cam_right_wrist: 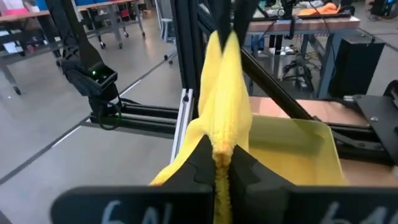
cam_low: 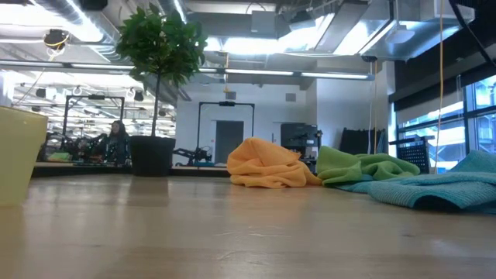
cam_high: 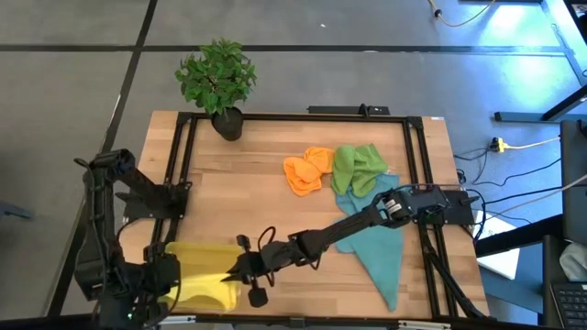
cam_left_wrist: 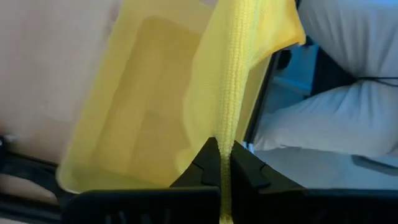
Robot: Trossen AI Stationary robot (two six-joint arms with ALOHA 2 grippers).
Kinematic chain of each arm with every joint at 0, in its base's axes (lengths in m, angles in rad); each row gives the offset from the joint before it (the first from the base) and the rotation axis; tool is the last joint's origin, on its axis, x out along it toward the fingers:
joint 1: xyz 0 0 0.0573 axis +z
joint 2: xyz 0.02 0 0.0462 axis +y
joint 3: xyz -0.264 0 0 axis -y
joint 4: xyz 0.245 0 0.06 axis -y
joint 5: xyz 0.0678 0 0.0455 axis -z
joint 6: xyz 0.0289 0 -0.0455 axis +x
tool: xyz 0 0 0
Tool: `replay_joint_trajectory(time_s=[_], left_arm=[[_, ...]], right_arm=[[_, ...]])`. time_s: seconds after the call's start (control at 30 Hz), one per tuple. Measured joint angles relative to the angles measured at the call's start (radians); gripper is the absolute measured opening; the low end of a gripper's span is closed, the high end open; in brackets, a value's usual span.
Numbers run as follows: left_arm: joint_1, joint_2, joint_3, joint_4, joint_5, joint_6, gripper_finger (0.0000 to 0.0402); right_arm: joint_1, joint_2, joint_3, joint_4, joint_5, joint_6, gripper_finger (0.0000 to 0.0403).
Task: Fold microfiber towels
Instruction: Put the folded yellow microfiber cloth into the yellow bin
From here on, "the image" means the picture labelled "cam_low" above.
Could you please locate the long ceiling light strip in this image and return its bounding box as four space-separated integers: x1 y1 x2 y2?
197 67 375 81

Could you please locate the green potted plant black pot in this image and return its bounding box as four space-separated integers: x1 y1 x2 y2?
115 2 209 178

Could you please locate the black ceiling camera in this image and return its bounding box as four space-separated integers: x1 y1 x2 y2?
43 28 71 50

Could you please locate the black aluminium table frame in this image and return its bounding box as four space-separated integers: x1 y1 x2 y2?
33 165 233 178

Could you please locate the person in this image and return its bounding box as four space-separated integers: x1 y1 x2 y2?
95 119 133 167

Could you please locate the yellow translucent plastic bin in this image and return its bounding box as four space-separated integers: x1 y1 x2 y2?
0 105 49 207

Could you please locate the grey door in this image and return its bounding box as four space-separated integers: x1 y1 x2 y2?
215 120 245 164

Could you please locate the silver air duct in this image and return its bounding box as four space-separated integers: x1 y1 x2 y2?
277 0 476 62

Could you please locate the black perforated panel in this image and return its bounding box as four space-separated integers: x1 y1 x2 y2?
388 135 436 174

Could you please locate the orange microfiber towel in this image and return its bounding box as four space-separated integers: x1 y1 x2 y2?
226 136 323 190

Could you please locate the green microfiber towel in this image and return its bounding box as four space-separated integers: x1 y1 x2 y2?
316 146 422 188

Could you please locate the teal microfiber towel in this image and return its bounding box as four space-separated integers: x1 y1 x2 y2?
336 150 496 215

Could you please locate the black equipment cabinet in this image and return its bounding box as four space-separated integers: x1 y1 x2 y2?
280 122 323 174

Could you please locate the grey ceiling box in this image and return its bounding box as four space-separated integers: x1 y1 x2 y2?
250 10 277 34

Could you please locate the background robot station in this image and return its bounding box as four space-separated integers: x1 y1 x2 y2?
38 130 108 163

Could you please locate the black folded panel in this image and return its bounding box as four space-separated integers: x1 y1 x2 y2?
339 127 387 156

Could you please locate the black gantry frame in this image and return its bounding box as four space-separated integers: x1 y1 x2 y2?
61 94 126 152
196 101 256 166

